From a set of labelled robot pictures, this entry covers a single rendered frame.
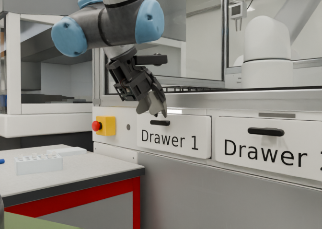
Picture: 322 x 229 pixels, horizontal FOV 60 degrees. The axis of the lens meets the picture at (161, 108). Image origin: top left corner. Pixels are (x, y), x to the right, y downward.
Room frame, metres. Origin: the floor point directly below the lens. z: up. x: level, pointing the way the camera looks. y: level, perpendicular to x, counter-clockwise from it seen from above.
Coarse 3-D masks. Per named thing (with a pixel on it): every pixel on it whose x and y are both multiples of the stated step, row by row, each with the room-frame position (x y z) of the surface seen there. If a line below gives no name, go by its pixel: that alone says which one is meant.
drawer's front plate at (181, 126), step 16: (144, 128) 0.89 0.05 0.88; (160, 128) 0.83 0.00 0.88; (176, 128) 0.78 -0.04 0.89; (192, 128) 0.74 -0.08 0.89; (208, 128) 0.71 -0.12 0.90; (144, 144) 0.89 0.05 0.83; (160, 144) 0.83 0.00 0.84; (176, 144) 0.78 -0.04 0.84; (192, 144) 0.74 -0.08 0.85; (208, 144) 0.71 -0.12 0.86
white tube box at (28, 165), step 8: (16, 160) 0.79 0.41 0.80; (24, 160) 0.80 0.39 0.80; (32, 160) 0.79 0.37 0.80; (40, 160) 0.80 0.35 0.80; (48, 160) 0.81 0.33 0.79; (56, 160) 0.82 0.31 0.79; (16, 168) 0.77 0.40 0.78; (24, 168) 0.78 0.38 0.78; (32, 168) 0.79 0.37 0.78; (40, 168) 0.80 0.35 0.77; (48, 168) 0.81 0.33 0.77; (56, 168) 0.82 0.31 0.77
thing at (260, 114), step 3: (258, 114) 0.62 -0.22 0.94; (261, 114) 0.62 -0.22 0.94; (264, 114) 0.61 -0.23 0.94; (267, 114) 0.61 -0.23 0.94; (270, 114) 0.60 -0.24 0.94; (273, 114) 0.60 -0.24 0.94; (276, 114) 0.59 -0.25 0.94; (279, 114) 0.59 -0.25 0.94; (282, 114) 0.58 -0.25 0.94; (285, 114) 0.58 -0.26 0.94; (288, 114) 0.57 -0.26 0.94; (291, 114) 0.57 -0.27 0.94; (294, 114) 0.57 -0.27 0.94; (282, 117) 0.58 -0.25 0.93; (285, 117) 0.58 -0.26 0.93; (288, 117) 0.57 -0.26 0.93; (291, 117) 0.57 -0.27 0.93; (294, 117) 0.57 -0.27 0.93
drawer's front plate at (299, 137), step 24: (216, 120) 0.69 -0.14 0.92; (240, 120) 0.64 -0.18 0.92; (264, 120) 0.59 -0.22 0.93; (288, 120) 0.56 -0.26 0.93; (216, 144) 0.69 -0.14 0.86; (240, 144) 0.64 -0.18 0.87; (264, 144) 0.59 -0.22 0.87; (288, 144) 0.56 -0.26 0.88; (312, 144) 0.52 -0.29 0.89; (264, 168) 0.59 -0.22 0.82; (288, 168) 0.56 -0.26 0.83; (312, 168) 0.52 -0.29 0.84
